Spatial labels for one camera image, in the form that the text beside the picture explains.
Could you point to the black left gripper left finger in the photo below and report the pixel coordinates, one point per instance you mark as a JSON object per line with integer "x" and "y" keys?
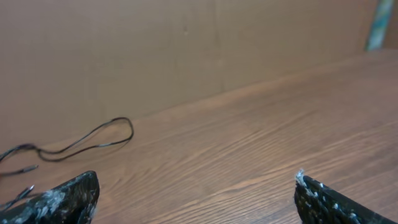
{"x": 72, "y": 202}

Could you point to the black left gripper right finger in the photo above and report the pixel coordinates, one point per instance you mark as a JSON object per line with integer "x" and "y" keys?
{"x": 316, "y": 203}

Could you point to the teal strip in background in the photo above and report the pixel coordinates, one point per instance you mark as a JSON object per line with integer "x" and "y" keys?
{"x": 379, "y": 25}

